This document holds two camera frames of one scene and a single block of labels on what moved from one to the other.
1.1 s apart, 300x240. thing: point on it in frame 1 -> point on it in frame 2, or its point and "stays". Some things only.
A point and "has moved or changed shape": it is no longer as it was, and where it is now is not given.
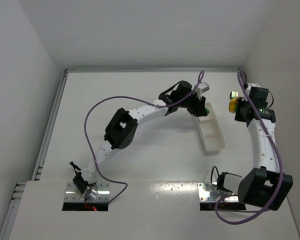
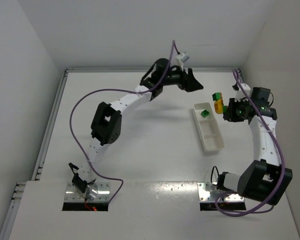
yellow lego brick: [232, 104] has moved or changed shape
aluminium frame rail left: [18, 190] stays
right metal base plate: [209, 192] stays
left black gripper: [198, 107] -> [186, 80]
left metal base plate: [73, 195] stays
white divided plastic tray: [209, 131] stays
